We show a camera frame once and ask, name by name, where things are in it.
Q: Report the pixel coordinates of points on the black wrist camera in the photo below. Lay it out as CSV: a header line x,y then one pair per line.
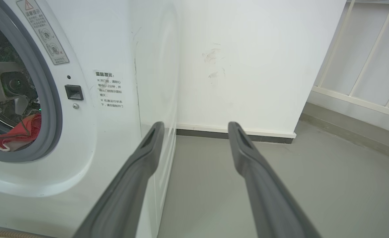
x,y
16,84

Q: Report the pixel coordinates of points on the cream perforated laundry basket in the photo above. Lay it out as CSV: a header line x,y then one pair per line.
x,y
13,234

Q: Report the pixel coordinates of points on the black text notice label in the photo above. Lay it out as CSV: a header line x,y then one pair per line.
x,y
110,89

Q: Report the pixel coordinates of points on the grey warning sticker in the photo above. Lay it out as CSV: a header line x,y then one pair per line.
x,y
44,33

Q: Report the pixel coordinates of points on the red cloth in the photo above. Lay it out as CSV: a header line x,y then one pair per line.
x,y
22,135

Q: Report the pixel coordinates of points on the white railing frame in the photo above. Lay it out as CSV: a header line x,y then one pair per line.
x,y
356,99

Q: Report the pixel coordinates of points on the white front-load washing machine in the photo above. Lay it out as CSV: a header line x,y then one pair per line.
x,y
115,39

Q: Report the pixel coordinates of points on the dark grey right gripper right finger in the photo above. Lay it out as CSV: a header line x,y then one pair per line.
x,y
270,198

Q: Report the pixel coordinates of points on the grey rubber door seal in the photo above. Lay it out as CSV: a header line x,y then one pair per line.
x,y
51,125

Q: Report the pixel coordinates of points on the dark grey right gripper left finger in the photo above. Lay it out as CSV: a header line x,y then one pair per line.
x,y
125,195

